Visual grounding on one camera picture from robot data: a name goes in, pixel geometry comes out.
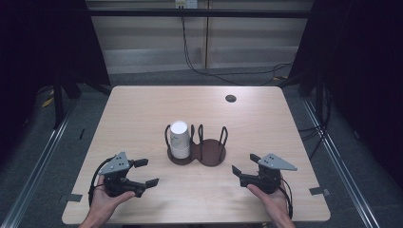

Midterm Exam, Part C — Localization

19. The dark brown double cup holder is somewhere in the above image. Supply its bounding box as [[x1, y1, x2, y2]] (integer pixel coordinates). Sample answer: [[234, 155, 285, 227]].
[[163, 123, 229, 167]]

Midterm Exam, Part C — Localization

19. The person's left hand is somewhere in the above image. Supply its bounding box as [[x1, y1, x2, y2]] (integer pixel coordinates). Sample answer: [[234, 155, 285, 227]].
[[89, 175, 137, 220]]

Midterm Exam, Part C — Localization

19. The hand-held gripper black cable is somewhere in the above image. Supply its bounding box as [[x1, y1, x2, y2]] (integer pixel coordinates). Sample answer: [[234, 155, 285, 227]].
[[279, 177, 295, 220], [87, 156, 116, 207]]

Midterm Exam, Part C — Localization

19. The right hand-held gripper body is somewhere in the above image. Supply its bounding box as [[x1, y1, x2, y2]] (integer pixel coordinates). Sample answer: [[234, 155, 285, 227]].
[[239, 153, 298, 195]]

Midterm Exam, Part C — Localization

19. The right hand-held gripper black cable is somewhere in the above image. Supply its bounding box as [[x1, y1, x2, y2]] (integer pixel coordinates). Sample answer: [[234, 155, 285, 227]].
[[279, 177, 295, 220]]

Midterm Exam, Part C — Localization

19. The bundle of black floor cables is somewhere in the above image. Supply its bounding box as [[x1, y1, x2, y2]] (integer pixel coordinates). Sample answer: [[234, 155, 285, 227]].
[[297, 89, 333, 160]]

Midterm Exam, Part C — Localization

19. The yellow floor tape piece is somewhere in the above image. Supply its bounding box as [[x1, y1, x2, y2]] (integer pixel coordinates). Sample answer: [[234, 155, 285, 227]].
[[41, 89, 55, 109]]

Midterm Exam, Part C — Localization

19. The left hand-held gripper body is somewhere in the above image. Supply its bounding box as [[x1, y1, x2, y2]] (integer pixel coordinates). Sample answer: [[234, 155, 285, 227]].
[[98, 151, 146, 198]]

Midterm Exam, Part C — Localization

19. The black horizontal bar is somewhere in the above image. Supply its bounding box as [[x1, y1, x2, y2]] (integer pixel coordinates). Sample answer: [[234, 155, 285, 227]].
[[61, 8, 314, 19]]

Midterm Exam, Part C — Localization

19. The left hand-held gripper black cable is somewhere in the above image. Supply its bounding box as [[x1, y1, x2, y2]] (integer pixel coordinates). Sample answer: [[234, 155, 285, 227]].
[[87, 156, 116, 207]]

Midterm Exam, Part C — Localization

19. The black stand post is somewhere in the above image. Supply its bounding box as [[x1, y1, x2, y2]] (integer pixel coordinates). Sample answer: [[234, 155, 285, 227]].
[[315, 70, 326, 125], [51, 73, 67, 129]]

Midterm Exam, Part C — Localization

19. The metal floor rail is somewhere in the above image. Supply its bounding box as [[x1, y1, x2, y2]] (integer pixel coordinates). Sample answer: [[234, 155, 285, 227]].
[[301, 96, 381, 228], [0, 101, 77, 228]]

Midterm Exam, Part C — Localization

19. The stack of white paper cups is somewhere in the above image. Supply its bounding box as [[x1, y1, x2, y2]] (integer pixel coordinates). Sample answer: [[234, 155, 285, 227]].
[[169, 120, 192, 161]]

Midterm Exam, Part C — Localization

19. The person's right hand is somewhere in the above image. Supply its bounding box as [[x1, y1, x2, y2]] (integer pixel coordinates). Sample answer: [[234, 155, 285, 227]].
[[246, 183, 295, 223]]

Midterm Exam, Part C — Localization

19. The long black wall cable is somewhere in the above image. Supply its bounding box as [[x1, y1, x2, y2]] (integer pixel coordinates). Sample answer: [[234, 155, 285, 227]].
[[180, 16, 294, 87]]

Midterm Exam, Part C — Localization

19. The white wall socket box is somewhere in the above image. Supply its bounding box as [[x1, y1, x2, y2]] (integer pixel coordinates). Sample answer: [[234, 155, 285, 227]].
[[174, 0, 200, 10]]

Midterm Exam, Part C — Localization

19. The grey tape strip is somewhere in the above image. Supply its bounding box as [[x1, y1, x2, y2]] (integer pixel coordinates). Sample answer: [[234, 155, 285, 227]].
[[308, 186, 332, 197], [58, 193, 84, 204]]

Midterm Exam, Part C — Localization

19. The dark curtain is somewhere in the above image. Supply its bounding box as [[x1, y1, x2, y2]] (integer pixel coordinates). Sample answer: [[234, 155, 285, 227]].
[[0, 0, 112, 161], [286, 0, 403, 191]]

